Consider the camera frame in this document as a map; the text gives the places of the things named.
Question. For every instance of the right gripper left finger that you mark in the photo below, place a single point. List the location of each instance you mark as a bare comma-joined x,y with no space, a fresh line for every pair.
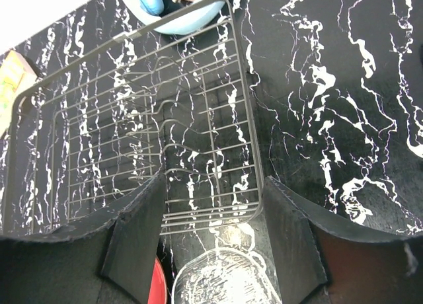
105,257

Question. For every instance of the orange paperback book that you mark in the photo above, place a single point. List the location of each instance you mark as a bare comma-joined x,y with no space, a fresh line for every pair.
16,76

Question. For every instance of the clear glass plate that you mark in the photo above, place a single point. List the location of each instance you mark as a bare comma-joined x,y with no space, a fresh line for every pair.
223,275

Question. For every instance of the red floral plate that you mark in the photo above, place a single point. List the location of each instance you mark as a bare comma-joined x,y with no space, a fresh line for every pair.
158,287

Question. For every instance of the grey wire dish rack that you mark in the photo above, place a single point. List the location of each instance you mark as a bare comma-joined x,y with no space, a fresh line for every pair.
170,98

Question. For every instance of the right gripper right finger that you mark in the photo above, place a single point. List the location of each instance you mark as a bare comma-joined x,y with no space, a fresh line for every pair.
321,257

